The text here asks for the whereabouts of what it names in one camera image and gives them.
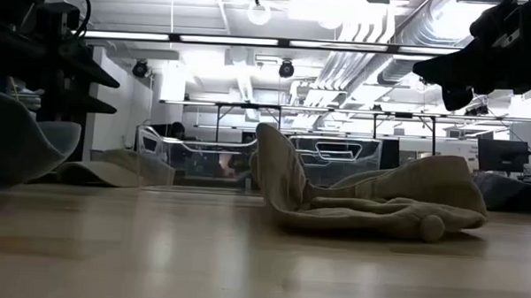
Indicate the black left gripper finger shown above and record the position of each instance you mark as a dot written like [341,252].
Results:
[92,104]
[84,69]

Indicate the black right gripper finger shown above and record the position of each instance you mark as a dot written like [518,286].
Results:
[457,99]
[458,69]

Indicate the beige cloth hat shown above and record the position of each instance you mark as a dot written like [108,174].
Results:
[424,181]
[105,170]

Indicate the small black ceiling spotlight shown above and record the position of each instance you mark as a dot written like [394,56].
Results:
[480,110]

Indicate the black computer monitor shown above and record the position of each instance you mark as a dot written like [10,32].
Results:
[503,155]

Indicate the person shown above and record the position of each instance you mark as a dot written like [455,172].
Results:
[248,139]
[177,130]

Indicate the clear plastic bin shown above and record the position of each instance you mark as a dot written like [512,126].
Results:
[189,164]
[367,166]

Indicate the long overhead light bar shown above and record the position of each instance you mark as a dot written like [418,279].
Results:
[229,40]

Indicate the distant black workstation frame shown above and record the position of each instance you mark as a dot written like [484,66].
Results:
[434,133]

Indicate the black ceiling camera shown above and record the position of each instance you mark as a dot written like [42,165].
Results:
[140,68]
[286,69]

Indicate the silver ventilation duct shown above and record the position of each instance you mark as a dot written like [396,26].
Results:
[394,71]

